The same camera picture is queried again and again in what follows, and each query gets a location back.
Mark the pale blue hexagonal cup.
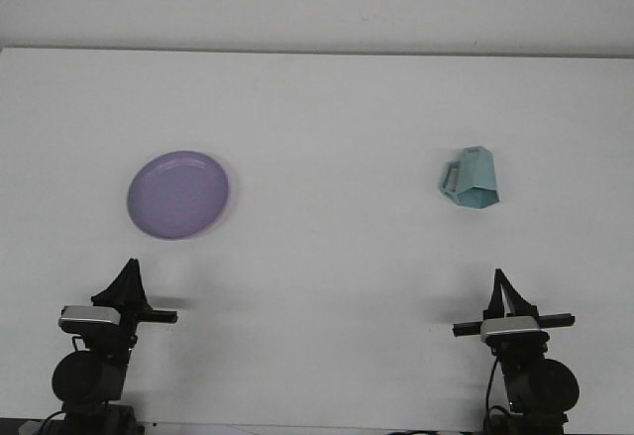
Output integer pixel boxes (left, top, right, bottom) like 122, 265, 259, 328
436, 145, 501, 210

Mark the pale purple round plate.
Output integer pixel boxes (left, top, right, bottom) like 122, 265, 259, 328
126, 150, 232, 242

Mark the small grey block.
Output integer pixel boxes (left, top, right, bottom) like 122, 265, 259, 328
17, 418, 51, 435

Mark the black base cable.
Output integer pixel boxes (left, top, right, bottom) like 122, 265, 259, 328
38, 408, 68, 435

